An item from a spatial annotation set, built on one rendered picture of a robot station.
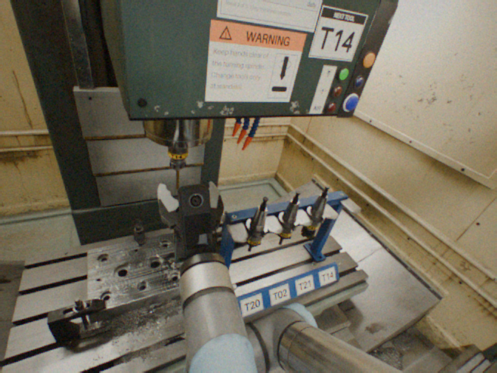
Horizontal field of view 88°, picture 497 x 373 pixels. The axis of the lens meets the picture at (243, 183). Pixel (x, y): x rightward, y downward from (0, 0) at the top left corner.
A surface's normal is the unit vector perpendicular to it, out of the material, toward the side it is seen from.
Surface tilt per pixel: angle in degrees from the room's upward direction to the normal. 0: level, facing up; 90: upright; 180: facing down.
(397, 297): 24
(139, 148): 90
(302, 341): 49
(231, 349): 10
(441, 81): 90
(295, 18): 90
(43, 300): 0
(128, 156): 89
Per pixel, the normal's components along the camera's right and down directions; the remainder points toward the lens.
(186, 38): 0.43, 0.57
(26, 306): 0.16, -0.81
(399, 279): -0.22, -0.68
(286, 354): -0.88, -0.28
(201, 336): -0.43, -0.61
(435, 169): -0.89, 0.13
